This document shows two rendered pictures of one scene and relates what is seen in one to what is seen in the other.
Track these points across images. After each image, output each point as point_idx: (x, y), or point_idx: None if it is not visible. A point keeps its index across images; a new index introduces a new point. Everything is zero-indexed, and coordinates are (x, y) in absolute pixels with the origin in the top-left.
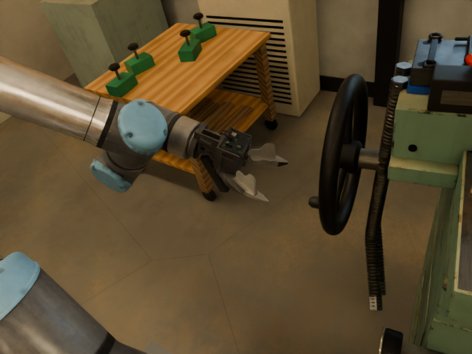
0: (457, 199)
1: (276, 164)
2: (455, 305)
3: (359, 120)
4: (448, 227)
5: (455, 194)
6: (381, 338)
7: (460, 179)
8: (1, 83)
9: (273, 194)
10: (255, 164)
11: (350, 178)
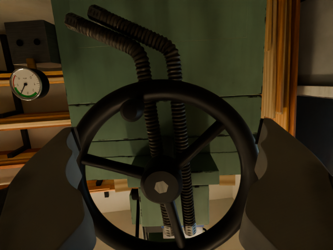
0: (113, 172)
1: (262, 131)
2: None
3: (241, 171)
4: (115, 142)
5: (127, 160)
6: (27, 100)
7: (124, 176)
8: None
9: None
10: (245, 207)
11: (195, 106)
